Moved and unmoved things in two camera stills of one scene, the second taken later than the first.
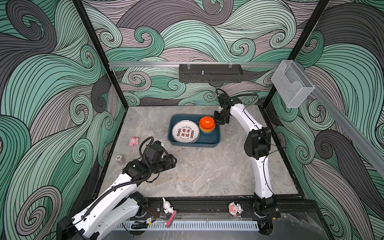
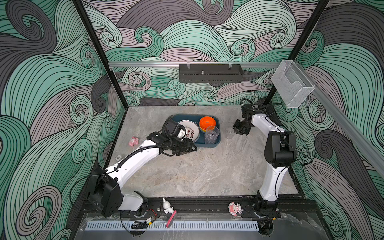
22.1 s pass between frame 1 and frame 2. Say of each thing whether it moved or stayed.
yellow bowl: stayed
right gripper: moved
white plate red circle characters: stayed
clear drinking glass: moved
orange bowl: stayed
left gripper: moved
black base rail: stayed
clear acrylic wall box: stayed
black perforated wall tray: stayed
